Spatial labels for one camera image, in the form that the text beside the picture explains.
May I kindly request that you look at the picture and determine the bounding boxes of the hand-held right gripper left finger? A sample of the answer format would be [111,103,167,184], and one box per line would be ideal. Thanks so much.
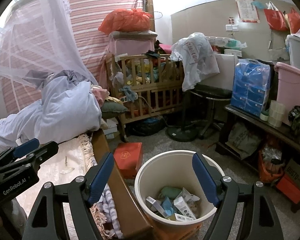
[22,152,115,240]

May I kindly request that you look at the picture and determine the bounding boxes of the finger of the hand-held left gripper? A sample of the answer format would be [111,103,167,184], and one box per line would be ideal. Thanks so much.
[0,138,40,167]
[2,141,59,171]

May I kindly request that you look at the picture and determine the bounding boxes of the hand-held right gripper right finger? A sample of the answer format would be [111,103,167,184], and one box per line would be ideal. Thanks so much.
[192,152,285,240]

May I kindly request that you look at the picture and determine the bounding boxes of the white snack packet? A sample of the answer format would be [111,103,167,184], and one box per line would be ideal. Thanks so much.
[174,187,201,203]

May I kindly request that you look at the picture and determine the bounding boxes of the white medicine box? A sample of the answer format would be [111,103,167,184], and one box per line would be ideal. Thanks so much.
[145,196,163,214]
[168,213,193,222]
[174,196,197,220]

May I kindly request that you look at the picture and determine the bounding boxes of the green bag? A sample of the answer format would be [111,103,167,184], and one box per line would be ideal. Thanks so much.
[161,186,182,200]

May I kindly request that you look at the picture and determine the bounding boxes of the cream trash bin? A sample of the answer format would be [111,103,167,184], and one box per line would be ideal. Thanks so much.
[134,150,226,233]

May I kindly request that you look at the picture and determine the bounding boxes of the blue snack wrapper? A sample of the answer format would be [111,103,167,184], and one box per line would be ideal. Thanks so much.
[161,197,175,217]

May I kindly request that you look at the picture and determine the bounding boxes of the person's left forearm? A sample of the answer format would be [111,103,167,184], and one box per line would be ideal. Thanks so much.
[0,200,28,240]

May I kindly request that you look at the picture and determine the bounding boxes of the clear plastic hook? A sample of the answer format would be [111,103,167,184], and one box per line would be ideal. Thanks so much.
[60,156,74,174]

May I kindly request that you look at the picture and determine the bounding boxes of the red gift box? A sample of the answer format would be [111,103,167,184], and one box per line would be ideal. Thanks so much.
[113,142,143,180]

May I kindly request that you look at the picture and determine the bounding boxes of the grey white patterned blanket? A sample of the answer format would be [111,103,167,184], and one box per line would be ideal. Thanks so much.
[90,187,125,239]

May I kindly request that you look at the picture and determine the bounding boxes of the blue-grey duvet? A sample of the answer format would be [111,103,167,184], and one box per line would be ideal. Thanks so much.
[0,70,102,153]

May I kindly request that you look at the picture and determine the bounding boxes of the white shoe boxes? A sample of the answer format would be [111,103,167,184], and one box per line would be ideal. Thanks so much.
[102,119,121,140]

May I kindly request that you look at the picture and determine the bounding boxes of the black fan base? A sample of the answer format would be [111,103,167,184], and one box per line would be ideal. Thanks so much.
[166,126,198,141]

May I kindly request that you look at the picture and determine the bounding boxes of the grey bag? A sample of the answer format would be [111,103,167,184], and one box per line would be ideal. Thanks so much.
[226,122,262,160]

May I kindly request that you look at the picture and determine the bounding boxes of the black bag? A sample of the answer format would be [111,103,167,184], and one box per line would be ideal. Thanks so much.
[132,118,166,136]

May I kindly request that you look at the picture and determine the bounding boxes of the dark wooden bench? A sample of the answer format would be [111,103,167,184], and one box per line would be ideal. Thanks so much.
[217,104,300,213]

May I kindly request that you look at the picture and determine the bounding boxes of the dark green cushion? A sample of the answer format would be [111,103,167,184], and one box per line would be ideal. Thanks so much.
[101,102,128,113]

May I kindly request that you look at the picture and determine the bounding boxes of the pink cloth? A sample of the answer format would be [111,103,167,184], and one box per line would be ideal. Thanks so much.
[92,86,110,105]

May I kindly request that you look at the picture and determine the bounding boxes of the orange box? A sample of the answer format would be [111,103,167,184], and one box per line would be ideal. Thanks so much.
[276,175,300,205]

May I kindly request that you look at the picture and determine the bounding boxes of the black stool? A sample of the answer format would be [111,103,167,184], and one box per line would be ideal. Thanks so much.
[189,83,232,138]

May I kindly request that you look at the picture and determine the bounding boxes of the teal cloth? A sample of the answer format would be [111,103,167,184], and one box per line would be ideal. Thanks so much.
[119,86,138,102]

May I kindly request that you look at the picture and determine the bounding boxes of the cardboard box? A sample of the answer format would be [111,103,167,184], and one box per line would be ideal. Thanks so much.
[284,158,300,183]

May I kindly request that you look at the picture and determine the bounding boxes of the wooden crib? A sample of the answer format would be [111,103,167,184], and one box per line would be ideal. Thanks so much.
[106,53,186,140]

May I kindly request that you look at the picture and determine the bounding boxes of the clear plastic containers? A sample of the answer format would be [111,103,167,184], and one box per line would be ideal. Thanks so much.
[268,100,286,127]

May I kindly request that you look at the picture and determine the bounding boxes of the blue tissue pack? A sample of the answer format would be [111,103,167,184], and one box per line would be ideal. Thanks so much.
[231,58,271,117]

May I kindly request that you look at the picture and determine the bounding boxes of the camouflage cloth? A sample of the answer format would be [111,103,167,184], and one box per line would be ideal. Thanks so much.
[288,106,300,135]

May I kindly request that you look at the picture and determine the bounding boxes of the pink storage bin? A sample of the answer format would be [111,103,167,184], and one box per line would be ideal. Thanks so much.
[274,62,300,128]

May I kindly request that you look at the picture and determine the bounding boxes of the white plastic bag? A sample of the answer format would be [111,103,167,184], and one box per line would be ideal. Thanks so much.
[170,32,220,92]

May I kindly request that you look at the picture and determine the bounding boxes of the white mosquito net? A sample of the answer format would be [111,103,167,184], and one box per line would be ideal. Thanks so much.
[0,0,100,120]

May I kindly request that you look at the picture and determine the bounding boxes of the pink fabric box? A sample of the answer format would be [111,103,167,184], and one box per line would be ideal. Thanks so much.
[107,31,158,55]

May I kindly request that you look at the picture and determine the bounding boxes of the tissue roll pack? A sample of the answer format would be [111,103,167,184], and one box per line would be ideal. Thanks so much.
[206,37,237,46]

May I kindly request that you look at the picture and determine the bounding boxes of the orange plastic bag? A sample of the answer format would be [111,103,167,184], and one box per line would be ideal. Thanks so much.
[99,8,153,33]

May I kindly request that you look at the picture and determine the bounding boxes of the pink striped mattress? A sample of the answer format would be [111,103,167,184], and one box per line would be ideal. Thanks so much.
[0,0,147,115]

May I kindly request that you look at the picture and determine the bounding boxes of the white storage bin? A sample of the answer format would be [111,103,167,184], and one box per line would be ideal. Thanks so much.
[286,34,300,67]

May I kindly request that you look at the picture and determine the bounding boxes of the red shopping bag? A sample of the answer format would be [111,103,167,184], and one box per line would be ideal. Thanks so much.
[263,2,288,32]
[287,7,300,35]

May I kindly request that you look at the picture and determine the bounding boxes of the brown wooden bed frame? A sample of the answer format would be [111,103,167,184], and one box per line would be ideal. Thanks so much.
[91,129,154,239]

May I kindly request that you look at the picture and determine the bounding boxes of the red white wall calendar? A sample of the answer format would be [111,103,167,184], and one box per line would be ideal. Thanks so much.
[236,0,260,23]

